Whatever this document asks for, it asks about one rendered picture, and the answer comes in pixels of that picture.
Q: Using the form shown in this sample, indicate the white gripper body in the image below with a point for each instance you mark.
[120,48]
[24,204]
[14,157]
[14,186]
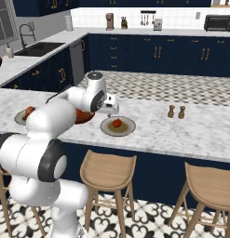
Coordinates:
[110,109]

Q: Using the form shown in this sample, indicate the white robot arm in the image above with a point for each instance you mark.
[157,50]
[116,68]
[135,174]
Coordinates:
[42,155]

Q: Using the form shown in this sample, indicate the red tomato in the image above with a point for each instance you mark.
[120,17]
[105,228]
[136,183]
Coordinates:
[117,122]

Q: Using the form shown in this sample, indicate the grey plate with tomato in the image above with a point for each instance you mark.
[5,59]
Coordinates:
[125,129]

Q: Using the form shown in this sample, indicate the red-brown bowl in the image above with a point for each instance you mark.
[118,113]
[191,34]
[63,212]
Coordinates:
[83,117]

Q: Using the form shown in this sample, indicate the brown chicken drumstick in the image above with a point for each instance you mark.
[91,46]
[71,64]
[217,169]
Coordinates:
[28,111]

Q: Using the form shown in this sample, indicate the grey plate with drumstick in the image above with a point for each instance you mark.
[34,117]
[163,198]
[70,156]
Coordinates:
[19,118]

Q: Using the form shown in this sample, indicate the grey dishwasher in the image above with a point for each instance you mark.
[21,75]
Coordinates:
[76,60]

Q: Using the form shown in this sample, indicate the light wooden bar stool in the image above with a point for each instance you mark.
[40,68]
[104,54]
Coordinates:
[3,192]
[107,169]
[209,186]

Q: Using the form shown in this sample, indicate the brown wooden shaker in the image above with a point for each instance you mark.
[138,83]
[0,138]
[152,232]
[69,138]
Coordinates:
[171,112]
[181,112]

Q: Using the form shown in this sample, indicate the short dark blue cupboard run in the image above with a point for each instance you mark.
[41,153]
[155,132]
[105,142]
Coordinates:
[48,72]

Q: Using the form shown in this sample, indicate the long dark blue cupboard run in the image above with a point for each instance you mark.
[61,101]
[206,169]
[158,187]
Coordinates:
[169,55]

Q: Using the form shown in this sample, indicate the dark blue island base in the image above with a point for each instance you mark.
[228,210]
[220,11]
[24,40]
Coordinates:
[156,176]

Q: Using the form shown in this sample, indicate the dark knife block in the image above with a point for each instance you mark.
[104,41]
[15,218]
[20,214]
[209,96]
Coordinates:
[124,23]

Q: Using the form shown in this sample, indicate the brown coffee machine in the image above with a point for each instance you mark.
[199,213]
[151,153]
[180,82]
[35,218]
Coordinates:
[110,21]

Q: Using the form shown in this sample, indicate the black sink basin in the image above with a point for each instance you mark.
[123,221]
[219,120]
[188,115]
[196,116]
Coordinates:
[38,49]

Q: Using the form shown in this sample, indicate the white paper towel roll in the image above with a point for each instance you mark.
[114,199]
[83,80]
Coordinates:
[69,23]

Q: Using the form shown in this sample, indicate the hanging metal utensil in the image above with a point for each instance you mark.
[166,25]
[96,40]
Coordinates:
[147,19]
[153,18]
[142,19]

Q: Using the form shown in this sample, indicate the silver toaster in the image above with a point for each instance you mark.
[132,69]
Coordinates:
[157,24]

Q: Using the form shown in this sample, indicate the dark metal tap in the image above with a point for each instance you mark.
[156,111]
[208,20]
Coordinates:
[24,34]

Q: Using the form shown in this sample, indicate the white soap dispenser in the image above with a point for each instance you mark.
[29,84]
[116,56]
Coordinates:
[9,52]

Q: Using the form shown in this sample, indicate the grey window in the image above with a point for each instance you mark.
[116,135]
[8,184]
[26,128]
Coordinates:
[4,21]

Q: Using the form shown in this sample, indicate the black toaster oven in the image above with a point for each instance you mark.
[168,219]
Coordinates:
[219,23]

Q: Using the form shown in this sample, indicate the black utensil rail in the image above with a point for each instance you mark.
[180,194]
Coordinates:
[148,11]

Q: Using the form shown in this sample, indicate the dark blue wall cupboards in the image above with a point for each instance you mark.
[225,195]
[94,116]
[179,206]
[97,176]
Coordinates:
[88,3]

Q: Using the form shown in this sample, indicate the white wall socket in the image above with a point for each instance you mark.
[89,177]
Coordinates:
[197,15]

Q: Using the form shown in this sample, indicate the wooden wall shelf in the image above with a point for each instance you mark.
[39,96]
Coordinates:
[223,4]

